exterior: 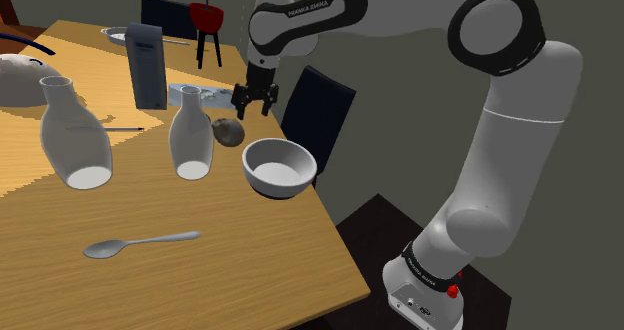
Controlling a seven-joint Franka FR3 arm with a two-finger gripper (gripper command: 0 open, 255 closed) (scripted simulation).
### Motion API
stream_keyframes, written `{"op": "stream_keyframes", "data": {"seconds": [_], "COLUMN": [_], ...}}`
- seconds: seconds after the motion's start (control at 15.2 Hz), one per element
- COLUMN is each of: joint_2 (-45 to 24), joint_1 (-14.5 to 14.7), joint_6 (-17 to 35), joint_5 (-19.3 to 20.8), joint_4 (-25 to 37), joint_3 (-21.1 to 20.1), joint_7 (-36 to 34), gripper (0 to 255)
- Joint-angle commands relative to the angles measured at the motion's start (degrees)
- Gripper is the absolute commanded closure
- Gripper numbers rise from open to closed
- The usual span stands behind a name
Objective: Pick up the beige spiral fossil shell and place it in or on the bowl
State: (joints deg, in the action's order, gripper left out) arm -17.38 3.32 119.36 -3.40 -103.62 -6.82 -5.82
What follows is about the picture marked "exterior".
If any wooden table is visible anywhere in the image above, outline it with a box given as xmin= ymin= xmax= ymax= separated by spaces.
xmin=0 ymin=19 xmax=372 ymax=330

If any red bowl on black stand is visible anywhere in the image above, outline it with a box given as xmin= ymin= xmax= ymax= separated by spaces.
xmin=188 ymin=2 xmax=225 ymax=70

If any grey pen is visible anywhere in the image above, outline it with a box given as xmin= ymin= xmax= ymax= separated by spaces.
xmin=66 ymin=125 xmax=146 ymax=133

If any grey upright box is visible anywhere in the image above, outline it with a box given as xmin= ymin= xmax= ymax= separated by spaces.
xmin=124 ymin=22 xmax=169 ymax=111

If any dark blue chair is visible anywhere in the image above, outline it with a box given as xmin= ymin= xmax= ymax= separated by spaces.
xmin=140 ymin=0 xmax=199 ymax=41
xmin=280 ymin=65 xmax=358 ymax=189

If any small white vase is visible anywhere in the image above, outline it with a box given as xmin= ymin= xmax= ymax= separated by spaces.
xmin=167 ymin=85 xmax=216 ymax=182

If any grey spoon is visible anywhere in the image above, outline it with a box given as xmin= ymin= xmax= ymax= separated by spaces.
xmin=82 ymin=230 xmax=202 ymax=260

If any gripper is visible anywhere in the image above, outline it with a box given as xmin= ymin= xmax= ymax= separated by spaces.
xmin=230 ymin=61 xmax=281 ymax=121

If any grey pan with handle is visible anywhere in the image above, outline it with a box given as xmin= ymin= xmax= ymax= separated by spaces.
xmin=100 ymin=26 xmax=192 ymax=47

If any large white vase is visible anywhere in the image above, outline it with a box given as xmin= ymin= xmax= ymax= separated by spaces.
xmin=38 ymin=75 xmax=114 ymax=191

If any grey dome-shaped object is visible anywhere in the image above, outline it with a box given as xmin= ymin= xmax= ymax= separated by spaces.
xmin=0 ymin=53 xmax=63 ymax=108

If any brown round fruit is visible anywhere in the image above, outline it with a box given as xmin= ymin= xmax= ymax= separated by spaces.
xmin=211 ymin=117 xmax=246 ymax=149

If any white bowl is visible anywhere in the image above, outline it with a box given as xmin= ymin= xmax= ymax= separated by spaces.
xmin=241 ymin=137 xmax=319 ymax=201

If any grey flat book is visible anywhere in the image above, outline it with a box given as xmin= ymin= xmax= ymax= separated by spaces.
xmin=167 ymin=82 xmax=241 ymax=111

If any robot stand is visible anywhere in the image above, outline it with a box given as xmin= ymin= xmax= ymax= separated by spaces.
xmin=301 ymin=192 xmax=513 ymax=330

